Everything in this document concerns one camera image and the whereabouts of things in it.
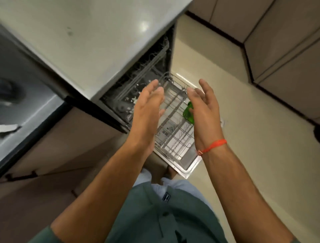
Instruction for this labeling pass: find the green shirt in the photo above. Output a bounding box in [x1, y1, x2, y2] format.
[29, 181, 228, 243]

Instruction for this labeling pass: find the green leaf-shaped plate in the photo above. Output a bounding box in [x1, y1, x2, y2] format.
[182, 106, 195, 125]

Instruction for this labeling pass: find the black cabinet handle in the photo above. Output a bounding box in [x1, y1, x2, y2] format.
[5, 171, 38, 182]

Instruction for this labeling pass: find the silver dishwasher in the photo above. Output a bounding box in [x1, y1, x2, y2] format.
[0, 0, 203, 180]

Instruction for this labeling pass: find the person's right forearm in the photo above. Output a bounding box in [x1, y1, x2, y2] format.
[201, 144, 293, 243]

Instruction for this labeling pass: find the person's left hand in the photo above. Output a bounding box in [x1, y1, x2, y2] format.
[126, 79, 165, 156]

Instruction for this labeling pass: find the person's left forearm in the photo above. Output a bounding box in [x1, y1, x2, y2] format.
[50, 144, 153, 243]

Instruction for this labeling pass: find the person's right hand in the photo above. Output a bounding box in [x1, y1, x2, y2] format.
[187, 79, 227, 154]

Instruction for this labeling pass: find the orange thread wristband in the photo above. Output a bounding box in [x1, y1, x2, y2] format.
[197, 139, 227, 156]

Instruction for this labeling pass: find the wire dish rack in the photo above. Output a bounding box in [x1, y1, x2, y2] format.
[110, 37, 170, 100]
[152, 72, 198, 161]

